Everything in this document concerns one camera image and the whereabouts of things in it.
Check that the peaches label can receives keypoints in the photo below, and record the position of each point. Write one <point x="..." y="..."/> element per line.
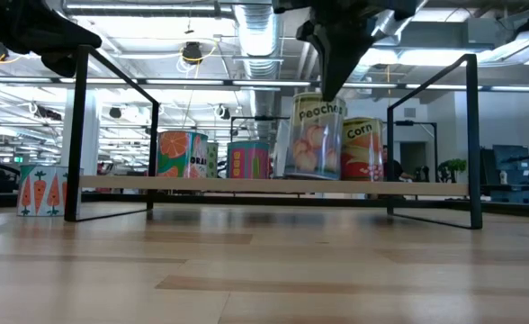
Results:
<point x="314" y="144"/>

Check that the potted green plant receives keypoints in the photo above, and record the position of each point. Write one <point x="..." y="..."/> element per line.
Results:
<point x="456" y="165"/>

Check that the carrot print can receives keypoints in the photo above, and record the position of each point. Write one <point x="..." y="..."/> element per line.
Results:
<point x="39" y="191"/>

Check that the person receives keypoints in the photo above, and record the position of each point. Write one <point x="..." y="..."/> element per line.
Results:
<point x="397" y="168"/>

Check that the green exit sign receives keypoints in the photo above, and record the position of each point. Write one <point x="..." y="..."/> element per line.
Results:
<point x="18" y="159"/>

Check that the pink patterned can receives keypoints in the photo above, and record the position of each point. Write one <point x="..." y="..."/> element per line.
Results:
<point x="248" y="159"/>

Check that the ribbed silver air duct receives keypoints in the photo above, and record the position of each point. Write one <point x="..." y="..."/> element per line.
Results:
<point x="257" y="36"/>

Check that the green dotted can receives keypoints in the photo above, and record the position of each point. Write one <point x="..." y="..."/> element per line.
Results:
<point x="212" y="159"/>

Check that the black frame wooden shelf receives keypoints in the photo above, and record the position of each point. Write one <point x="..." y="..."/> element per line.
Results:
<point x="269" y="186"/>

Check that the grey background desk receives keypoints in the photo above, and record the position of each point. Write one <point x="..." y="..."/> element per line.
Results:
<point x="516" y="189"/>

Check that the smooth silver air duct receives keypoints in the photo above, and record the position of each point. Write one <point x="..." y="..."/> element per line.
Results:
<point x="383" y="27"/>

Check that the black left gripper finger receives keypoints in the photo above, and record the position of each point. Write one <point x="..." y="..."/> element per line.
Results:
<point x="66" y="45"/>

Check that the corn label can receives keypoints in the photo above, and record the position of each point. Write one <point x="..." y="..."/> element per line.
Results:
<point x="365" y="150"/>

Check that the mandarin oranges label can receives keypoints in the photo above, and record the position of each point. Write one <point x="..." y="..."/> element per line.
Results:
<point x="179" y="153"/>

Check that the small white bottle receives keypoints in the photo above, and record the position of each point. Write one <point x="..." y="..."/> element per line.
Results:
<point x="503" y="177"/>

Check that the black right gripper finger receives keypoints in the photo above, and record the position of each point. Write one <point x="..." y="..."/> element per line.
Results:
<point x="341" y="49"/>

